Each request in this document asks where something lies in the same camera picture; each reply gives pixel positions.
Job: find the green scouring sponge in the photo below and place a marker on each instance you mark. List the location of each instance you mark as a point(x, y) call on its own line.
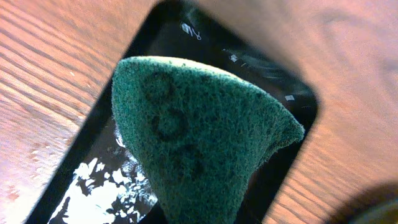
point(199, 133)

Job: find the black rectangular tray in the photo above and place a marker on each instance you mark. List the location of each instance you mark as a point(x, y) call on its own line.
point(99, 181)

